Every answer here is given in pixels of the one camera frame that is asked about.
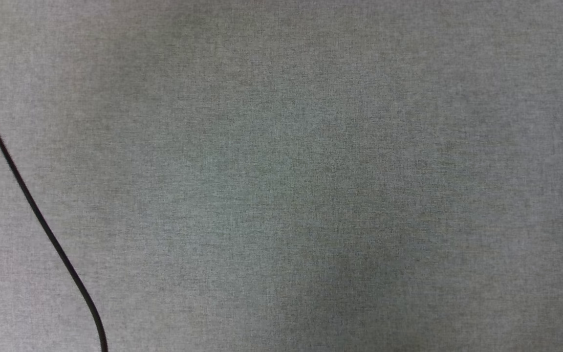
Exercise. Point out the grey fabric sofa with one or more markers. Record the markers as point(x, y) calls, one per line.
point(311, 176)

